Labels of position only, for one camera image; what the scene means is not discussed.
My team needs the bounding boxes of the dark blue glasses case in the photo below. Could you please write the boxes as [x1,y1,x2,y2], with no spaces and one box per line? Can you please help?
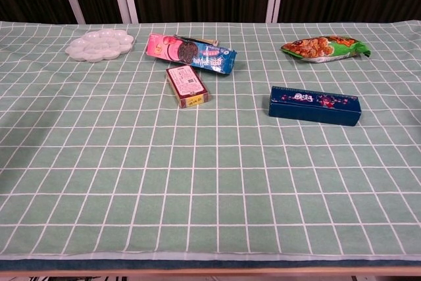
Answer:
[268,86,362,127]

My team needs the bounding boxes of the small red yellow box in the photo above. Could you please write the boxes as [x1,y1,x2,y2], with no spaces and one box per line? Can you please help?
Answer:
[165,65,211,109]

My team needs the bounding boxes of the green white checked tablecloth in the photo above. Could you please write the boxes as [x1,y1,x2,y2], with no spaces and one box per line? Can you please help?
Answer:
[0,20,421,261]

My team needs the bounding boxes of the pink blue cookie box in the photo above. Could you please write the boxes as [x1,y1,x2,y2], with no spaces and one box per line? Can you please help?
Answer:
[145,33,237,76]

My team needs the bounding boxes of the green orange snack bag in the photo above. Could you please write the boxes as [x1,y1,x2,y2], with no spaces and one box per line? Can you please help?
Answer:
[280,35,372,64]

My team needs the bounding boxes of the white flower paint palette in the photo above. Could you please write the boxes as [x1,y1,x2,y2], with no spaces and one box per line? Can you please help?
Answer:
[64,29,136,63]

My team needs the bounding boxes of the dark blue under cloth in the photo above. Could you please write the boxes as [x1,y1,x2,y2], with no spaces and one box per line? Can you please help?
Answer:
[0,259,421,271]

